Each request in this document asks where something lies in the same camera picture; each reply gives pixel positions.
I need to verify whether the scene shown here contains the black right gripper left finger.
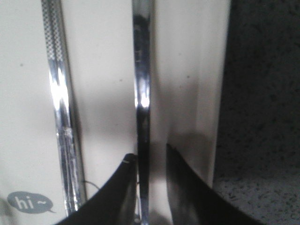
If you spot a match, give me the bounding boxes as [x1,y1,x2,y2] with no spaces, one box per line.
[58,153,137,225]

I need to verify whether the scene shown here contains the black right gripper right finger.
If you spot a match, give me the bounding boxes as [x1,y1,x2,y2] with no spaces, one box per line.
[166,144,261,225]

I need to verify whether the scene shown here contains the silver metal spoon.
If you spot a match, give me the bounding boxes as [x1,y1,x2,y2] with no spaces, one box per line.
[132,0,151,225]

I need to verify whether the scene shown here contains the cream rabbit print tray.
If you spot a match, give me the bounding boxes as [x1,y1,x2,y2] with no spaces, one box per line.
[0,0,231,225]

